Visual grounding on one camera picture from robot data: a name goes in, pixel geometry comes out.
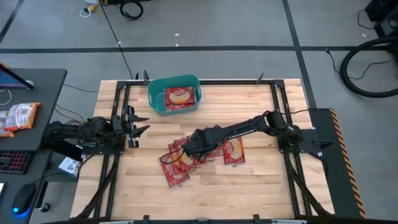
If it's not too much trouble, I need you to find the black platform with hazard stripe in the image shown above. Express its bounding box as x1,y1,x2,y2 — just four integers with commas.
306,108,367,219

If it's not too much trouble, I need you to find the black equipment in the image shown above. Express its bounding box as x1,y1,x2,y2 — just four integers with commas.
364,0,398,39

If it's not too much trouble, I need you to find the black keyboard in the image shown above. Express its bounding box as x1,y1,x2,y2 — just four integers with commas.
0,149,34,175

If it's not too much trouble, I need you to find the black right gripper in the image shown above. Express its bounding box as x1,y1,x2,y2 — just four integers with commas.
182,136,218,166

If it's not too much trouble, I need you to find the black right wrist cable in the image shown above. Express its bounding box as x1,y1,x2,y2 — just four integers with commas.
159,147,185,166

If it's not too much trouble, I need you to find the computer monitor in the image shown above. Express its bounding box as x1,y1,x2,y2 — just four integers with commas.
0,63,35,91

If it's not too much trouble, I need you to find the black computer mouse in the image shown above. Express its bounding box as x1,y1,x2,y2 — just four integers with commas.
11,182,37,216

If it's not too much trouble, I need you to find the black desk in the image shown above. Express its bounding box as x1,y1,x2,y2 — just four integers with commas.
0,68,68,224

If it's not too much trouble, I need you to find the teal plastic basket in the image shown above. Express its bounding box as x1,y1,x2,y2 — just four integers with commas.
147,73,203,117

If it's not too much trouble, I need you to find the long black floor cable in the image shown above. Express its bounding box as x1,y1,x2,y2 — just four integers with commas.
98,0,135,80

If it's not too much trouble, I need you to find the thick black hose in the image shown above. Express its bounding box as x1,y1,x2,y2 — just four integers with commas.
340,36,398,99

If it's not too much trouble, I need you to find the black metal table frame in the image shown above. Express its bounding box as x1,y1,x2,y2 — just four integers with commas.
70,70,335,224

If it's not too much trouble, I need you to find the coiled black cable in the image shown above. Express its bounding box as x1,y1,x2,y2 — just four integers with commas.
119,0,145,21

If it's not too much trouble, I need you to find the black controller box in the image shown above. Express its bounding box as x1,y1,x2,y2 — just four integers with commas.
46,138,84,162

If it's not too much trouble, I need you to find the orange snack bag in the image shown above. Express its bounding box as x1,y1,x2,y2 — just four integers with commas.
4,102,42,133
0,110,15,138

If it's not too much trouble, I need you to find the white yellow power cable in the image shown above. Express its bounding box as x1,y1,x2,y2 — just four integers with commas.
79,0,102,18

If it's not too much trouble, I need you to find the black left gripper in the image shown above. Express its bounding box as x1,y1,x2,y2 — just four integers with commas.
111,105,151,149

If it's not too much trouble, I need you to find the white printed booklet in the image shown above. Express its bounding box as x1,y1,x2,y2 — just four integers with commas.
57,156,83,179

